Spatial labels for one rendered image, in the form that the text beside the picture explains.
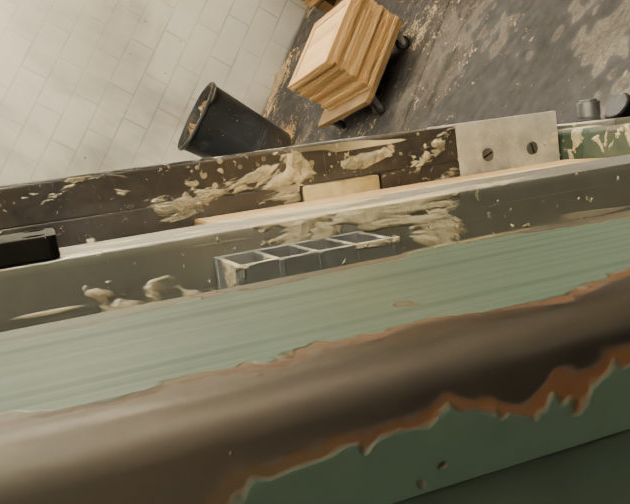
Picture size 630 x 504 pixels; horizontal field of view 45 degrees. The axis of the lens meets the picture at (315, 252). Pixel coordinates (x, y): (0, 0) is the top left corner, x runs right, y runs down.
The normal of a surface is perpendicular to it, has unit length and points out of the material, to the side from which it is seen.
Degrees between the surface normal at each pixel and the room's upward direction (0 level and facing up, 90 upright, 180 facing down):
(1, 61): 90
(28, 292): 90
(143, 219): 90
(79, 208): 90
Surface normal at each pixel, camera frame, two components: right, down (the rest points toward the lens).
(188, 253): 0.34, 0.09
